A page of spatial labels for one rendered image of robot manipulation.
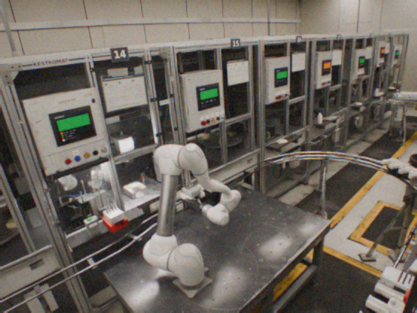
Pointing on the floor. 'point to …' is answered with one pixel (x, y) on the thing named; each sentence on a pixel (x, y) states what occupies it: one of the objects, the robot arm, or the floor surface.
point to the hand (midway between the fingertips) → (188, 200)
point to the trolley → (395, 112)
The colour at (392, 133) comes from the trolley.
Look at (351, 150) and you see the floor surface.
